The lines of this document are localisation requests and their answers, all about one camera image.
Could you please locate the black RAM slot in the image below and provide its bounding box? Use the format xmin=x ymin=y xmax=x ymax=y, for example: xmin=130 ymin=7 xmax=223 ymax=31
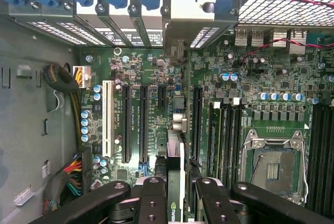
xmin=309 ymin=105 xmax=320 ymax=209
xmin=319 ymin=105 xmax=328 ymax=209
xmin=328 ymin=105 xmax=334 ymax=209
xmin=229 ymin=103 xmax=237 ymax=183
xmin=236 ymin=103 xmax=244 ymax=183
xmin=223 ymin=103 xmax=231 ymax=183

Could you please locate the black long expansion slot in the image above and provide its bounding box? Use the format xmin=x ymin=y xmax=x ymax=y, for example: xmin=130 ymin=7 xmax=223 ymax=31
xmin=121 ymin=85 xmax=133 ymax=164
xmin=192 ymin=87 xmax=204 ymax=162

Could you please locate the white PCI expansion slot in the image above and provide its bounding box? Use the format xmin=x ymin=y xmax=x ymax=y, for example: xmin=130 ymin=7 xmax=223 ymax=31
xmin=101 ymin=79 xmax=115 ymax=158

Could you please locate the black short expansion slot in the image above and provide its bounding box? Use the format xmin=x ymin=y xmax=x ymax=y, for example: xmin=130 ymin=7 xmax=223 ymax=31
xmin=157 ymin=86 xmax=167 ymax=109

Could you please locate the perforated metal slot cover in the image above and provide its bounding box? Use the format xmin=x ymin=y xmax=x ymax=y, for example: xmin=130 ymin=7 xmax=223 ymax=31
xmin=25 ymin=2 xmax=80 ymax=47
xmin=190 ymin=22 xmax=235 ymax=50
xmin=56 ymin=2 xmax=109 ymax=47

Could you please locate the green RAM stick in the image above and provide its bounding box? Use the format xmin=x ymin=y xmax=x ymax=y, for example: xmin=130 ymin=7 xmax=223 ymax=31
xmin=208 ymin=100 xmax=223 ymax=182

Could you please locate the CPU socket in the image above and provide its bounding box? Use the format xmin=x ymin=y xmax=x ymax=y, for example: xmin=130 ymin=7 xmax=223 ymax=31
xmin=240 ymin=128 xmax=310 ymax=206

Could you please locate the green motherboard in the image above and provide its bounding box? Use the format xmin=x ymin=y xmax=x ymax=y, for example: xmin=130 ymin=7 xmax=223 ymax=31
xmin=75 ymin=29 xmax=334 ymax=209

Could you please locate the white power connector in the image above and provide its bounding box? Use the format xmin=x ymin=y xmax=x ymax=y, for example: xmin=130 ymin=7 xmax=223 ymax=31
xmin=73 ymin=64 xmax=92 ymax=89

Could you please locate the silver USB port block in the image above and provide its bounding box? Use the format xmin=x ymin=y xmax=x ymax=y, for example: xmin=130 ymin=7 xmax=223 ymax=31
xmin=272 ymin=29 xmax=292 ymax=50
xmin=234 ymin=29 xmax=265 ymax=47

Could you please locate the teal port connector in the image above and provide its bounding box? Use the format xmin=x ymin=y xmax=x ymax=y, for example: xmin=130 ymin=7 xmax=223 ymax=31
xmin=305 ymin=32 xmax=334 ymax=50

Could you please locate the open black PC case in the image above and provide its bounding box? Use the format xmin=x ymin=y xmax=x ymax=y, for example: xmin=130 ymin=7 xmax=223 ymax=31
xmin=0 ymin=0 xmax=334 ymax=52

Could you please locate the coloured power wire bundle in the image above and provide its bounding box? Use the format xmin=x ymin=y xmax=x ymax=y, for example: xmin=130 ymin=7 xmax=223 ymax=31
xmin=43 ymin=150 xmax=92 ymax=211

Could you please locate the black braided power cable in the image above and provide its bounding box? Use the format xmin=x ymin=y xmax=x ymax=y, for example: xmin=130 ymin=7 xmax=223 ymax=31
xmin=43 ymin=63 xmax=82 ymax=151

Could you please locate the red black twisted wire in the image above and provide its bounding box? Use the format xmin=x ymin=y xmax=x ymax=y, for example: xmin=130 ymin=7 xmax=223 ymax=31
xmin=241 ymin=0 xmax=334 ymax=64

